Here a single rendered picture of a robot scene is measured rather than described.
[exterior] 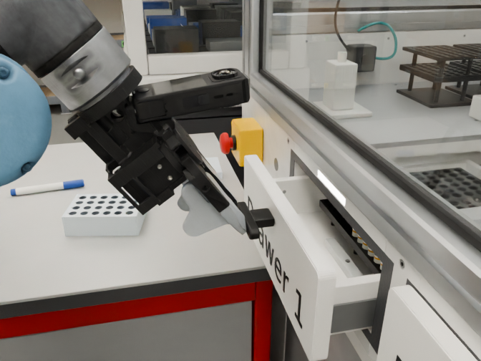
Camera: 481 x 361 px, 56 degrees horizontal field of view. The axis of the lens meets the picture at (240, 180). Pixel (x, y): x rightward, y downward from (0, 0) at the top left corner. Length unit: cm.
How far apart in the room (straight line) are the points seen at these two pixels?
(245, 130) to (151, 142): 38
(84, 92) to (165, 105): 7
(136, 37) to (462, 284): 105
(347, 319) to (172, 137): 25
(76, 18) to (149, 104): 9
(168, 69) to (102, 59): 86
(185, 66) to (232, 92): 83
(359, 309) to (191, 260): 32
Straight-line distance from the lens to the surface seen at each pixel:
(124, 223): 79
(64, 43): 42
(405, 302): 40
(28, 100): 27
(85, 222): 80
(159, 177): 46
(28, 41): 42
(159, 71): 128
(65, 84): 43
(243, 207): 55
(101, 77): 42
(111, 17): 463
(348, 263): 57
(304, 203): 68
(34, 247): 82
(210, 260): 72
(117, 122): 46
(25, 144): 28
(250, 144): 82
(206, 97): 44
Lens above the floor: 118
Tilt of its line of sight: 25 degrees down
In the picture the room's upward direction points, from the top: straight up
